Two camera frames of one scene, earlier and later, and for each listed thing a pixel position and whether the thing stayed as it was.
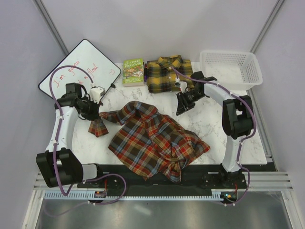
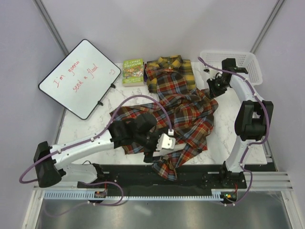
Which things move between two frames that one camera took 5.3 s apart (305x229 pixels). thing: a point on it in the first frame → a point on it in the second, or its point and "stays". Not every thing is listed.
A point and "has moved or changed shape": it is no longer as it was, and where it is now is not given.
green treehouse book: [133, 72] stays
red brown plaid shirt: [148, 143] has moved or changed shape
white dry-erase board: [85, 55] stays
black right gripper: [183, 105] → [214, 92]
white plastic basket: [234, 70] stays
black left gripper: [95, 115] → [149, 152]
